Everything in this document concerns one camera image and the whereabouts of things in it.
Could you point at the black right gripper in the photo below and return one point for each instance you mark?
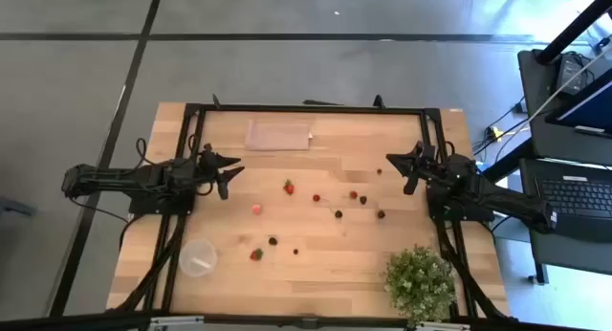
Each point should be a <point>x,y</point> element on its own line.
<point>430,166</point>

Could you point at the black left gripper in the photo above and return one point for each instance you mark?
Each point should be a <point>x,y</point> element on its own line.
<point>210,166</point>

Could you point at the pale pink strawberry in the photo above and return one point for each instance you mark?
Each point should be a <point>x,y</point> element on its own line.
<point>256,209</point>

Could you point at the dark bumpy blackberry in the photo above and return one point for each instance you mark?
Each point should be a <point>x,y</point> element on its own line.
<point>363,200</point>

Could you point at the red strawberry green leaves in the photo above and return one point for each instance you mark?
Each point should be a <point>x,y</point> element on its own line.
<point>289,189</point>
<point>255,256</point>

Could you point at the dark berry with calyx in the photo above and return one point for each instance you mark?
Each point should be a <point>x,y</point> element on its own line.
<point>273,241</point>

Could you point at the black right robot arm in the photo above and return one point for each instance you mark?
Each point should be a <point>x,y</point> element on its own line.
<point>502,202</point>

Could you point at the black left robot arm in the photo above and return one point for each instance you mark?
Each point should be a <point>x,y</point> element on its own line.
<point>119,180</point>

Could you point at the yellow plug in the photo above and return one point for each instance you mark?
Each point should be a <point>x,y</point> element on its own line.
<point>495,132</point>

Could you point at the green potted plant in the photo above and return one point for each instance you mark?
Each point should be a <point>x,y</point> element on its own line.
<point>421,283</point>

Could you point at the black computer desk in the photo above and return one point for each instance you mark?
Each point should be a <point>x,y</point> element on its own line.
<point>550,144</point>

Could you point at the silver aluminium extrusion bar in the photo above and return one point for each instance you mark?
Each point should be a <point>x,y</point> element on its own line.
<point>177,320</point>
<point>444,327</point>

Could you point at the black laptop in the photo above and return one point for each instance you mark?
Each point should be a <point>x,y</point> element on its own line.
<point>583,197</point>

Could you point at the black power adapter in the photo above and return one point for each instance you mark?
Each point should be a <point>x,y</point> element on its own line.
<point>571,72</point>

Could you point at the black gantry crossbar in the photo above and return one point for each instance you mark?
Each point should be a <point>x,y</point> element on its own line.
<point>95,321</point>

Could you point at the black metal pole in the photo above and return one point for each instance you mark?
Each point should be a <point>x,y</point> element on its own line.
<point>574,27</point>

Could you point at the grey chair leg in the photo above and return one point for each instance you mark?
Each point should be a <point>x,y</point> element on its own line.
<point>14,207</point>

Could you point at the black table frame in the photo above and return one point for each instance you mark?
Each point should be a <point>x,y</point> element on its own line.
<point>311,109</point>

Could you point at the black table-level camera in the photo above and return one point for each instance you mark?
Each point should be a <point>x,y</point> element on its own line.
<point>310,323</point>

